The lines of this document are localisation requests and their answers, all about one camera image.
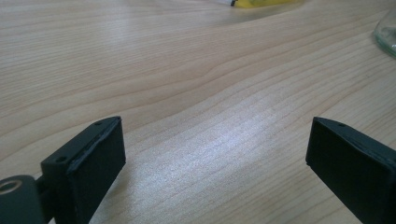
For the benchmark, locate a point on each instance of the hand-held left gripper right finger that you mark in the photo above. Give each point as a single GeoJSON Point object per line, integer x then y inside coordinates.
{"type": "Point", "coordinates": [355, 168]}

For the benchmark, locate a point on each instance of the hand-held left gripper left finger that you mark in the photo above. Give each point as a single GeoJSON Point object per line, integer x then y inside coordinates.
{"type": "Point", "coordinates": [84, 174]}

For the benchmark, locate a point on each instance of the clear glass vessel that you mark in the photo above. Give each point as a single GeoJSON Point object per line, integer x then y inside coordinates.
{"type": "Point", "coordinates": [387, 32]}

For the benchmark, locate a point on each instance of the yellow object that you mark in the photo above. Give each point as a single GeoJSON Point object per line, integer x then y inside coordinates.
{"type": "Point", "coordinates": [261, 2]}

